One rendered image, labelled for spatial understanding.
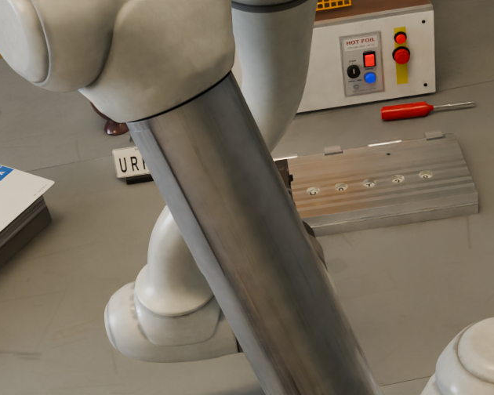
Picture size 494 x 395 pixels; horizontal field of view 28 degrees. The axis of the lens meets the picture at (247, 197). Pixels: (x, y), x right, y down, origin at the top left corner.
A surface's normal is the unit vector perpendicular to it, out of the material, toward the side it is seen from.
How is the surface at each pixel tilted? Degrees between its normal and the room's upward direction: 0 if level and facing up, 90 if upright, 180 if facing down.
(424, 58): 90
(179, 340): 85
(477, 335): 7
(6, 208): 0
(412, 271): 0
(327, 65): 90
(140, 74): 91
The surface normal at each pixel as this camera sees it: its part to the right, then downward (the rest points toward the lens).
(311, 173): -0.14, -0.77
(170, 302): -0.16, 0.01
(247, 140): 0.74, -0.11
